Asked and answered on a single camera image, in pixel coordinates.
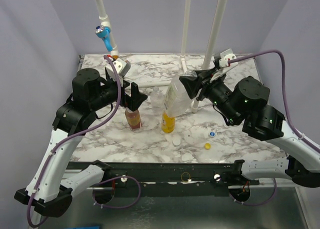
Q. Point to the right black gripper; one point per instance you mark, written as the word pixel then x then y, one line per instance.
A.
pixel 202 84

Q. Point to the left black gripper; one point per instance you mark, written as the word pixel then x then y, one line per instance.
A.
pixel 136 98

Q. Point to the large clear plastic bottle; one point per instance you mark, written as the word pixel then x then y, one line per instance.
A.
pixel 176 100

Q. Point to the red gold labelled bottle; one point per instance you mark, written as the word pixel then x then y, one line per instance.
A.
pixel 133 119

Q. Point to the small clear plastic bottle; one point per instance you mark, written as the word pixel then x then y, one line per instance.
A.
pixel 157 101

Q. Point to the yellow labelled bottle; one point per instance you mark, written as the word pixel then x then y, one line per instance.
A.
pixel 167 123

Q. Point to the blue white bottle cap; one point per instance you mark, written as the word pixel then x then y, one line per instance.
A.
pixel 212 134

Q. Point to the large white bottle cap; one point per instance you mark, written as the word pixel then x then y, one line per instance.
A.
pixel 176 142

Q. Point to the yellow bottle cap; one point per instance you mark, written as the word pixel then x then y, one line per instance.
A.
pixel 207 146

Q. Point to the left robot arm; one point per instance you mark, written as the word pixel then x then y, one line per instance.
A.
pixel 48 193

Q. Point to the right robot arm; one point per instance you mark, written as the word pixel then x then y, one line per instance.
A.
pixel 247 105

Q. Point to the blue plastic faucet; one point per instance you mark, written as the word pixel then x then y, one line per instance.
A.
pixel 103 32

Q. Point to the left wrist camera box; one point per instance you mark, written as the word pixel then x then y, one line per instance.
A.
pixel 122 66

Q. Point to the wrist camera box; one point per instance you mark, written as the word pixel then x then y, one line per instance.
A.
pixel 222 65
pixel 122 66

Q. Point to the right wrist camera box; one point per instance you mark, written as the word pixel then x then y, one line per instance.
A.
pixel 222 65

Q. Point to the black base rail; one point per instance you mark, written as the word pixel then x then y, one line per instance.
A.
pixel 171 179

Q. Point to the white pvc pipe frame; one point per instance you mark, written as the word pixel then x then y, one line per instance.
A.
pixel 147 25

